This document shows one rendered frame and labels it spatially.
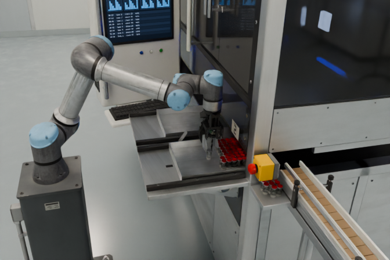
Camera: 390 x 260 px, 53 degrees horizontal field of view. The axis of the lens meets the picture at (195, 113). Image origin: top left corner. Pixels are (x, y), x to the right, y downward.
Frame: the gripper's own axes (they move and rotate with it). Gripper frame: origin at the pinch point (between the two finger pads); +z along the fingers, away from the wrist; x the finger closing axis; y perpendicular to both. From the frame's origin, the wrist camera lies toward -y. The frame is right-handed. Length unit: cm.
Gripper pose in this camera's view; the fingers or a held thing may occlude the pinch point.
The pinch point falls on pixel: (209, 148)
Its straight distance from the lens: 168.3
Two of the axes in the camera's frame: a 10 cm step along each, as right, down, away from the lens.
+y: 2.5, 4.5, -8.6
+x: 9.7, -0.9, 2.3
